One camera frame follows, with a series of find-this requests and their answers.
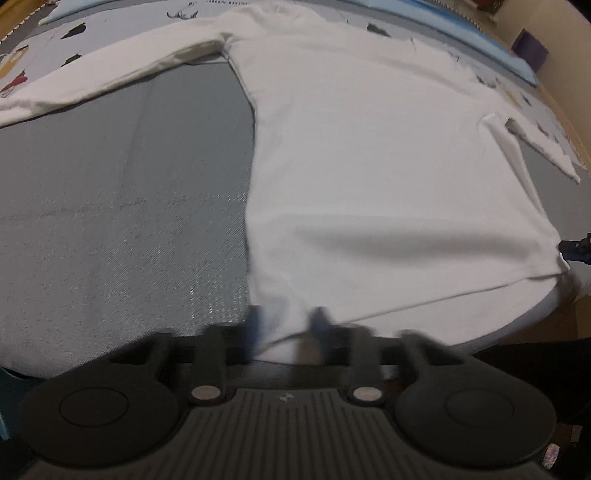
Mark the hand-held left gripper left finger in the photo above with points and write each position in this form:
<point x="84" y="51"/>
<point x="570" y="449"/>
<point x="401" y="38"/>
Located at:
<point x="256" y="328"/>

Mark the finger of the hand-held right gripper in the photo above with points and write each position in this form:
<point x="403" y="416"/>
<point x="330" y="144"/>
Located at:
<point x="572" y="250"/>

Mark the grey mat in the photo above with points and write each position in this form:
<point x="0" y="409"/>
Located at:
<point x="120" y="217"/>

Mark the white long-sleeve shirt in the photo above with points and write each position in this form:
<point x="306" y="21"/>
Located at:
<point x="369" y="184"/>

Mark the printed white bedsheet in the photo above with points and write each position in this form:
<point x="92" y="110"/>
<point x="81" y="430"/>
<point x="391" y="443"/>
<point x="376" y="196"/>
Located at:
<point x="44" y="50"/>

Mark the purple box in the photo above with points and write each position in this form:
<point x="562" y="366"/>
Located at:
<point x="531" y="50"/>

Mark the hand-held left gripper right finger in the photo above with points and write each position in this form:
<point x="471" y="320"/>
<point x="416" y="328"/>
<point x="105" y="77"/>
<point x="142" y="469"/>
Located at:
<point x="322" y="328"/>

